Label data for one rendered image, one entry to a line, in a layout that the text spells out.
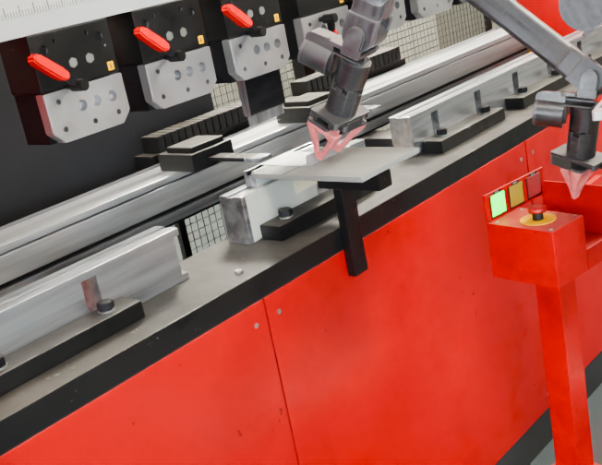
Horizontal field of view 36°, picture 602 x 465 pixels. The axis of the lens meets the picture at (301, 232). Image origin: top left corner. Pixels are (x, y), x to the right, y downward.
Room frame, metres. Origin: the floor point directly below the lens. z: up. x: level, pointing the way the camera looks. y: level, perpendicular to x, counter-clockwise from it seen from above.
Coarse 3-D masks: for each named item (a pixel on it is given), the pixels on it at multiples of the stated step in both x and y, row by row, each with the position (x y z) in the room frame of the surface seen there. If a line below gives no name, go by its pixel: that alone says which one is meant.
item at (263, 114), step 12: (276, 72) 1.79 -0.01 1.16; (240, 84) 1.74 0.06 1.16; (252, 84) 1.74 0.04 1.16; (264, 84) 1.76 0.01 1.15; (276, 84) 1.79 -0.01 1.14; (240, 96) 1.74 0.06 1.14; (252, 96) 1.74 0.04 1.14; (264, 96) 1.76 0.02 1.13; (276, 96) 1.78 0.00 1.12; (252, 108) 1.73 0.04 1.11; (264, 108) 1.75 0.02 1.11; (276, 108) 1.79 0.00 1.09; (252, 120) 1.74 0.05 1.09; (264, 120) 1.76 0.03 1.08
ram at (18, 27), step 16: (96, 0) 1.48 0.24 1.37; (112, 0) 1.50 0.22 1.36; (128, 0) 1.53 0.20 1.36; (144, 0) 1.55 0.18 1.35; (160, 0) 1.57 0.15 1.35; (32, 16) 1.40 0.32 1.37; (48, 16) 1.41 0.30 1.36; (64, 16) 1.43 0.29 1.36; (80, 16) 1.46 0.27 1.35; (96, 16) 1.48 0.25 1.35; (0, 32) 1.35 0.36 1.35; (16, 32) 1.37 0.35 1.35; (32, 32) 1.39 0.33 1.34
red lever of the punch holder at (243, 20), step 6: (222, 6) 1.64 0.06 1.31; (228, 6) 1.63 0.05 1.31; (234, 6) 1.64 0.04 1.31; (228, 12) 1.63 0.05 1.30; (234, 12) 1.63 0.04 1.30; (240, 12) 1.64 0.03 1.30; (234, 18) 1.65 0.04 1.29; (240, 18) 1.64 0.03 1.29; (246, 18) 1.65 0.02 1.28; (240, 24) 1.66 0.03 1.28; (246, 24) 1.65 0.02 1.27; (252, 24) 1.67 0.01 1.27; (246, 30) 1.70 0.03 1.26; (252, 30) 1.68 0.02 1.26; (258, 30) 1.67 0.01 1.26; (264, 30) 1.68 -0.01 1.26; (252, 36) 1.69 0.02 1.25; (258, 36) 1.68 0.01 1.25
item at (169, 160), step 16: (176, 144) 1.94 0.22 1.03; (192, 144) 1.90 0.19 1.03; (208, 144) 1.91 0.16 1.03; (224, 144) 1.93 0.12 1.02; (160, 160) 1.93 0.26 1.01; (176, 160) 1.89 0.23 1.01; (192, 160) 1.86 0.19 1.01; (208, 160) 1.89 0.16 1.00; (224, 160) 1.85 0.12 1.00; (240, 160) 1.82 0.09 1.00; (256, 160) 1.79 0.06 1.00
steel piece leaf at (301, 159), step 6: (330, 150) 1.70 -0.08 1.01; (294, 156) 1.76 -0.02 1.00; (300, 156) 1.74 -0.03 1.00; (306, 156) 1.66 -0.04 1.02; (312, 156) 1.67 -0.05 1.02; (330, 156) 1.70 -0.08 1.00; (276, 162) 1.73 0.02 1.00; (282, 162) 1.72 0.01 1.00; (288, 162) 1.71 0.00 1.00; (294, 162) 1.70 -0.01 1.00; (300, 162) 1.69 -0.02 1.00; (306, 162) 1.68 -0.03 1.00; (312, 162) 1.66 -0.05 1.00
